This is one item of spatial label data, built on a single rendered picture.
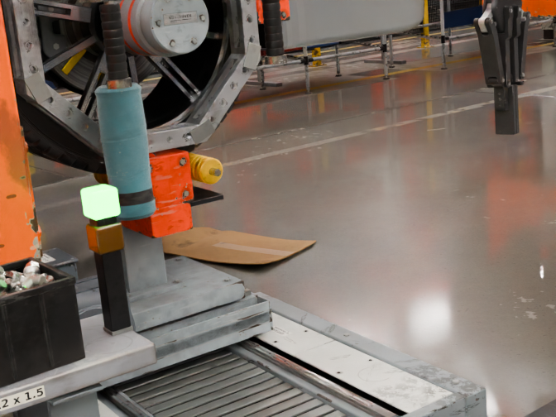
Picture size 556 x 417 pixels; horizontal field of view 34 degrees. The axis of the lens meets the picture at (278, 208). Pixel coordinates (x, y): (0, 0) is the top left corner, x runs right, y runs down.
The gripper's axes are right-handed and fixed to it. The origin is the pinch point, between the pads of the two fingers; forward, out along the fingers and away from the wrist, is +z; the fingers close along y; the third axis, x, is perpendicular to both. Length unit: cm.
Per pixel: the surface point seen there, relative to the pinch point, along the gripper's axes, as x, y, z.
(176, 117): 89, 18, 5
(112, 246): 37, -45, 12
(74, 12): 95, -1, -20
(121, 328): 38, -44, 25
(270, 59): 58, 16, -7
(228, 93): 79, 24, 1
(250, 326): 82, 26, 56
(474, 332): 49, 73, 68
